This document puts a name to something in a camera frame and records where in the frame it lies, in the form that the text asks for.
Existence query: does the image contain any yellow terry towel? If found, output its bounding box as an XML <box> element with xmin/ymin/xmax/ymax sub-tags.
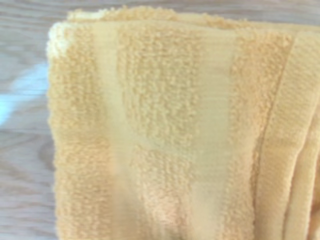
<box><xmin>46</xmin><ymin>6</ymin><xmax>320</xmax><ymax>240</ymax></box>

